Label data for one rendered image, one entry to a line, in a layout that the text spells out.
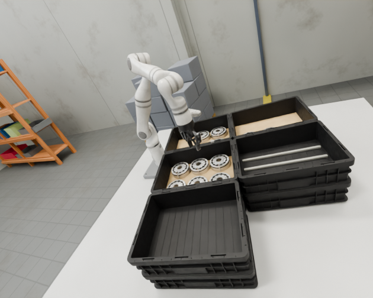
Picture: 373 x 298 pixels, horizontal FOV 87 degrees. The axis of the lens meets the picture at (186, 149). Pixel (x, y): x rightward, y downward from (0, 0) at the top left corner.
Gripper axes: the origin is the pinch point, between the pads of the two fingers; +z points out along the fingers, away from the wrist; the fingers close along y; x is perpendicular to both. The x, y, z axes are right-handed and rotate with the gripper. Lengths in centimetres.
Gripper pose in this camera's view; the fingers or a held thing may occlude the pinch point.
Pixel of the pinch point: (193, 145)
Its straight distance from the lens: 95.3
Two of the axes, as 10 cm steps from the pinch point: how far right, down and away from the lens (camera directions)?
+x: 7.3, -5.7, 3.8
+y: 6.0, 2.6, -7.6
